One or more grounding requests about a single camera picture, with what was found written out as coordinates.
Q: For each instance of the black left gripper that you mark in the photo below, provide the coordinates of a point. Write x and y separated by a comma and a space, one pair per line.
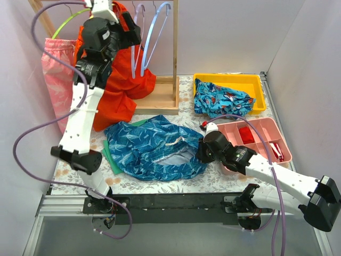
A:
130, 32

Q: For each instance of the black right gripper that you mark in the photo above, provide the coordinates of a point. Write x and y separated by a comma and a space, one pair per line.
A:
202, 153

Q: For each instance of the lilac hanger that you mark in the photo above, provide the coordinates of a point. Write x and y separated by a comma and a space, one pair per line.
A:
135, 54

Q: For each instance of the dark blue shark shorts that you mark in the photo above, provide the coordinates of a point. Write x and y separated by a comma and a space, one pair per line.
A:
149, 152

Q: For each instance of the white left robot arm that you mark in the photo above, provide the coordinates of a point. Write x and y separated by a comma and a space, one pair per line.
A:
74, 147

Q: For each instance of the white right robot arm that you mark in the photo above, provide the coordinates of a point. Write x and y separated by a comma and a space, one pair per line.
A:
318, 200

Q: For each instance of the green hanger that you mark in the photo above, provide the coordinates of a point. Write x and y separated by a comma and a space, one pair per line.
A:
55, 35

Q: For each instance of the light blue patterned shorts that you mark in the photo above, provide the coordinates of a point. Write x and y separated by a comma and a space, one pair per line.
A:
214, 100

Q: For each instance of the orange shorts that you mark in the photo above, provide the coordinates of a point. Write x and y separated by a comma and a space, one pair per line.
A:
114, 77

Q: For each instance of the pink patterned shorts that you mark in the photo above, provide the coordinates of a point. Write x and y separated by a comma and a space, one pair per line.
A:
58, 78

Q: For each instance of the pink divided tray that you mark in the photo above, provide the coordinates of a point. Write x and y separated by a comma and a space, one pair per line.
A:
264, 131

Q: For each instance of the red rolled cloth rear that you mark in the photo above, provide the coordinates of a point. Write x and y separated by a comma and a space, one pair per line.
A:
246, 135

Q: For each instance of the red white striped cloth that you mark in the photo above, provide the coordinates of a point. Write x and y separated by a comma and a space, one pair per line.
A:
279, 156

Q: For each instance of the wooden clothes rack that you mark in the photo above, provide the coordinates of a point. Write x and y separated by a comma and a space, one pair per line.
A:
165, 97

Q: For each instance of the yellow plastic bin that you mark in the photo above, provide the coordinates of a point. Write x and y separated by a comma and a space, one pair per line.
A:
249, 83

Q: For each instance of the green folded cloth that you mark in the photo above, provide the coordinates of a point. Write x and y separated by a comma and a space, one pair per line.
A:
106, 152

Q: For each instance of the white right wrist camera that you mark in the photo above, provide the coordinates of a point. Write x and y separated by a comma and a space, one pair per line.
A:
208, 127

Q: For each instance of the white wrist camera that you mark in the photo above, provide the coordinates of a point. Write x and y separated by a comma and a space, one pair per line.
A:
102, 9
208, 127

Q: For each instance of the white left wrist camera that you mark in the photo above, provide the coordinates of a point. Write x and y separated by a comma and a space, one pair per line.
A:
102, 9

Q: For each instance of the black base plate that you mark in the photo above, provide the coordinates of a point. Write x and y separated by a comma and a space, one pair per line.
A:
183, 208

